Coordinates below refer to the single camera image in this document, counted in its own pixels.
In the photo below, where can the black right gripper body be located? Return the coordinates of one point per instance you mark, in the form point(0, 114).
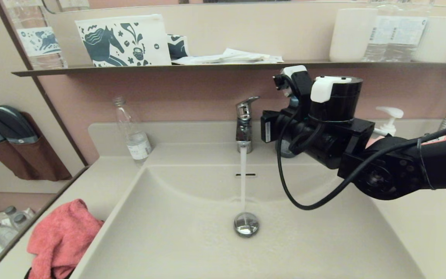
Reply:
point(285, 130)

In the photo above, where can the chrome faucet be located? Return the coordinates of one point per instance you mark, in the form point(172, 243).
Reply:
point(243, 131)

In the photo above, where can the pink towel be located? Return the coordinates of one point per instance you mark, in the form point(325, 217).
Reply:
point(60, 240)

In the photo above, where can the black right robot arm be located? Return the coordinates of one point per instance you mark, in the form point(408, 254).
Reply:
point(439, 162)

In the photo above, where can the beige sink basin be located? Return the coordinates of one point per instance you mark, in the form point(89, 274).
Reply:
point(168, 232)

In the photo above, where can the dark grey pump bottle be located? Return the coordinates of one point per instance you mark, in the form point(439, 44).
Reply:
point(283, 152)

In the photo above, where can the white paper packets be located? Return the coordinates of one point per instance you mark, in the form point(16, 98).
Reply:
point(230, 58)

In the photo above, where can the chrome drain stopper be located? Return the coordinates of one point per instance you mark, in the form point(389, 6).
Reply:
point(246, 224)

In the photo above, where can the pink soap pump bottle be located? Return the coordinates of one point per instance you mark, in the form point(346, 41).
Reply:
point(391, 113)

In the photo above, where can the clear labelled water bottle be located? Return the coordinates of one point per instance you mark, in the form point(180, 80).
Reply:
point(395, 35)

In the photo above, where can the clear empty plastic bottle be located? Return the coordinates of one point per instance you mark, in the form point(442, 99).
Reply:
point(138, 145)

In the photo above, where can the white horse print pouch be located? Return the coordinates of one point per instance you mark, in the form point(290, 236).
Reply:
point(122, 42)

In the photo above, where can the brown slipper holder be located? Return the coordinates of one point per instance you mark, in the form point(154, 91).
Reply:
point(45, 159)
point(6, 162)

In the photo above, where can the clear bottle horse label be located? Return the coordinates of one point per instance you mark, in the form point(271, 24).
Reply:
point(37, 42)

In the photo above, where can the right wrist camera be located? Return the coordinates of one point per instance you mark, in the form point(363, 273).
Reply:
point(296, 83)

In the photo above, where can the dark metal wall shelf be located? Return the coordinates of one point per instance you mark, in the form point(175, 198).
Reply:
point(168, 68)

